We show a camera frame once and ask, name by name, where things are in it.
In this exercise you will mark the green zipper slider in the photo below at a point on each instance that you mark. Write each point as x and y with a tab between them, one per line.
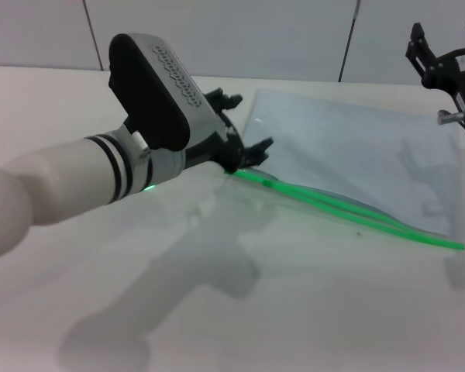
268	183

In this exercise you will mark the clear green-zip document bag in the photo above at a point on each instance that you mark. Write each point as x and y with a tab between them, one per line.
333	155

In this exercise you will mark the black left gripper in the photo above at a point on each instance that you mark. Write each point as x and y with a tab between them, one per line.
224	147

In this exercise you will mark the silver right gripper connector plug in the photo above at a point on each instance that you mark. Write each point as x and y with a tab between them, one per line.
451	116

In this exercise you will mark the grey black wrist camera box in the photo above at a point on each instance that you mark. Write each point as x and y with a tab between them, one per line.
151	97

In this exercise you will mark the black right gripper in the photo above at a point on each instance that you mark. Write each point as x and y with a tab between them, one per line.
463	73

